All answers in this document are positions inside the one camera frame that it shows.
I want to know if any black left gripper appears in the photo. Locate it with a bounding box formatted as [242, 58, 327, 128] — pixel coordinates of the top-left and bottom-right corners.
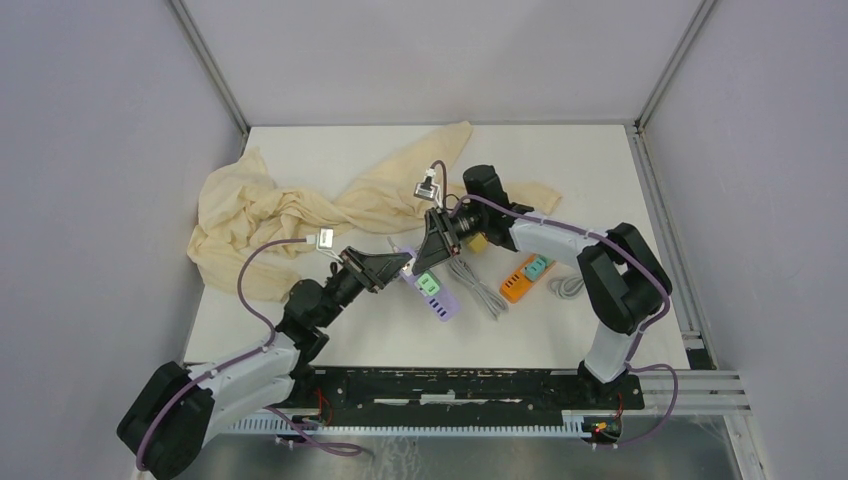
[317, 245, 411, 328]

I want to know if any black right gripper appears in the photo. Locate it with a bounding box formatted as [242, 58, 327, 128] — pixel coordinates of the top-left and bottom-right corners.
[412, 205, 486, 275]

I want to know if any purple power strip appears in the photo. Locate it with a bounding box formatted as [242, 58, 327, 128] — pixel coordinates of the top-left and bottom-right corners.
[398, 247, 461, 322]

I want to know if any grey cable of white strip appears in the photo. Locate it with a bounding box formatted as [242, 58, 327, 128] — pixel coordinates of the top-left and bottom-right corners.
[447, 256, 510, 322]

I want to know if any green plug adapter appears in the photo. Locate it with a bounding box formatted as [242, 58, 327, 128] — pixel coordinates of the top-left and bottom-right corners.
[415, 272, 441, 297]

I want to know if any yellow plug adapter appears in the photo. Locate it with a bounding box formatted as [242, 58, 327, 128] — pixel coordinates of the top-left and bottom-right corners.
[467, 235, 488, 254]

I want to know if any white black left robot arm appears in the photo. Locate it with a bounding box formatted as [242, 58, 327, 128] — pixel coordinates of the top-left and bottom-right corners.
[116, 247, 412, 479]

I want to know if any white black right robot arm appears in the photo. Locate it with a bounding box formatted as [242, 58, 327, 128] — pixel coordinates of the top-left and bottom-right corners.
[411, 165, 673, 408]

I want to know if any orange power strip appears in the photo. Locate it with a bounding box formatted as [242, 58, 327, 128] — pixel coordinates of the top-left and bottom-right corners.
[499, 254, 556, 304]

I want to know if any cream yellow cloth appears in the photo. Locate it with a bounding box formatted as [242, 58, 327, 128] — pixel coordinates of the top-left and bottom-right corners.
[186, 120, 563, 304]

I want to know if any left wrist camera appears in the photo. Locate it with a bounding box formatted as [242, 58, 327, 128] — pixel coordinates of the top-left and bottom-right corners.
[315, 228, 334, 251]

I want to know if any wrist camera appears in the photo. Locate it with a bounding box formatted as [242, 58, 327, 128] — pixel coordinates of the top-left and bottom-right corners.
[315, 228, 334, 251]
[413, 168, 442, 204]

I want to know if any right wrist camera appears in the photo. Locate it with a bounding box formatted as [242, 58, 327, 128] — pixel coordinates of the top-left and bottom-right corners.
[413, 168, 442, 204]

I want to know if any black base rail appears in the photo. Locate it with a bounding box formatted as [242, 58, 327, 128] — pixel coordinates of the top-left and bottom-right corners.
[279, 367, 645, 427]

